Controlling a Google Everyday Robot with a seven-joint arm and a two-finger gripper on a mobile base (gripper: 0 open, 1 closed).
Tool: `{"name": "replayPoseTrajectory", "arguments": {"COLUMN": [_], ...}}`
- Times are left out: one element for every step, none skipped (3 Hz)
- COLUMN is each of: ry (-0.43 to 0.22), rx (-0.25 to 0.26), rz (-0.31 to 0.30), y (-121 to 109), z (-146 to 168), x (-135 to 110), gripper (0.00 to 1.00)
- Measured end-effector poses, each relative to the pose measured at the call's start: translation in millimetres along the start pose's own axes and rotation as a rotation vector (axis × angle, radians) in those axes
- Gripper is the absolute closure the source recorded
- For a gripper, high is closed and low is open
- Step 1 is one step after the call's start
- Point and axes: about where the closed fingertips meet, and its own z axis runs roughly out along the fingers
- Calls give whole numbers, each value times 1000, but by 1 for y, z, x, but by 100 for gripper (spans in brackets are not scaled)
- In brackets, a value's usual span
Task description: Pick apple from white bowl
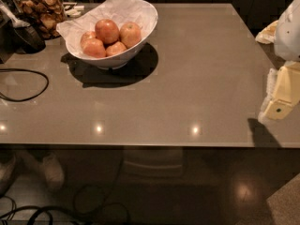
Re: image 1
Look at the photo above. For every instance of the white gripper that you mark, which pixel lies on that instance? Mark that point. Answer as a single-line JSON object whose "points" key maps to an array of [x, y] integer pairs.
{"points": [[289, 32]]}

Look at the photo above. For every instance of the red apple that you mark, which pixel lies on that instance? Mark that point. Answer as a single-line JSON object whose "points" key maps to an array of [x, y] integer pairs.
{"points": [[130, 34], [107, 31], [94, 47], [116, 48], [88, 36]]}

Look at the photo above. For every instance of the white ceramic bowl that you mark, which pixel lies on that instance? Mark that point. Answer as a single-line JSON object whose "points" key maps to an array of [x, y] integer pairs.
{"points": [[115, 61]]}

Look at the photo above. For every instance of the yellow cloth at right edge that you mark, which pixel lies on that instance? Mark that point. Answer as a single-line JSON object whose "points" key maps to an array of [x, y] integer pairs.
{"points": [[267, 35]]}

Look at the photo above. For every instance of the white paper liner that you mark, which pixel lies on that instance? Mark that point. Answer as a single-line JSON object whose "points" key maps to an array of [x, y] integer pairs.
{"points": [[120, 11]]}

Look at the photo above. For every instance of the small white items on table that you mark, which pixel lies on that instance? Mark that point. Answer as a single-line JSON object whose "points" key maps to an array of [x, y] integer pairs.
{"points": [[73, 10]]}

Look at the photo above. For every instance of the white shoe under table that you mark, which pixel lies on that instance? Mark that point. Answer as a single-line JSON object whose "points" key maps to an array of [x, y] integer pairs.
{"points": [[45, 164]]}

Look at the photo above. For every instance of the glass jar of chips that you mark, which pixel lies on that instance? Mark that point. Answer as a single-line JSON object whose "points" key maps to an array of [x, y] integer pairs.
{"points": [[44, 14]]}

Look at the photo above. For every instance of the black appliance with handle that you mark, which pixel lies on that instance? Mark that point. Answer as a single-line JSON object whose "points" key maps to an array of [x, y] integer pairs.
{"points": [[25, 37]]}

